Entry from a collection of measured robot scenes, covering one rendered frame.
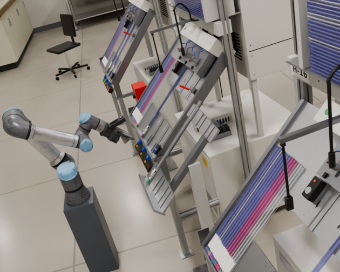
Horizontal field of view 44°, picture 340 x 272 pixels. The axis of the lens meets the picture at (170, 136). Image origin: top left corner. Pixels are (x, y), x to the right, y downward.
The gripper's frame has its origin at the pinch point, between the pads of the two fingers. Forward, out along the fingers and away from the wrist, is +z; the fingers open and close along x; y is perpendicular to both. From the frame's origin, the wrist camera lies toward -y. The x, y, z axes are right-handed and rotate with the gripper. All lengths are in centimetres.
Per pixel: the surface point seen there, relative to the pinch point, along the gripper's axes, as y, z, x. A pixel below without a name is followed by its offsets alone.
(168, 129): -20.5, 6.0, 23.9
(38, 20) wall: 80, -9, -813
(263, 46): -87, 23, 32
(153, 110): -19.3, 6.0, -9.3
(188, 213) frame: 18, 42, 36
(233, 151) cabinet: -28, 46, 32
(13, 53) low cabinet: 114, -45, -549
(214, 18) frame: -85, -11, 34
